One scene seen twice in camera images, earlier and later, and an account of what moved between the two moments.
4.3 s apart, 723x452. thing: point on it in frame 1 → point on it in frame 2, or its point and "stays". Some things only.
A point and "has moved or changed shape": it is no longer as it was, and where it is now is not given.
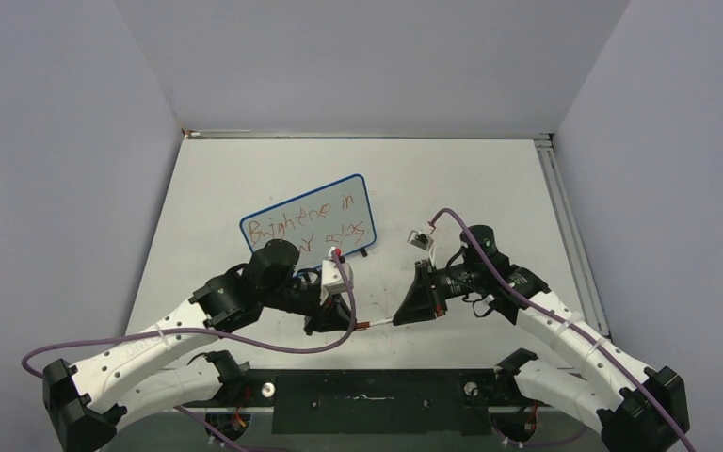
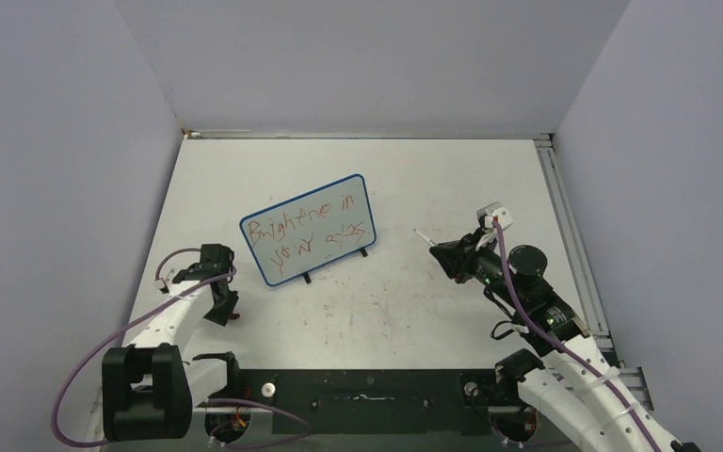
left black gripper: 334,314 → 222,315
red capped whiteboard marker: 368,324 has moved or changed shape
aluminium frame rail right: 580,268 stays
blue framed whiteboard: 338,215 stays
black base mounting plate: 372,401 stays
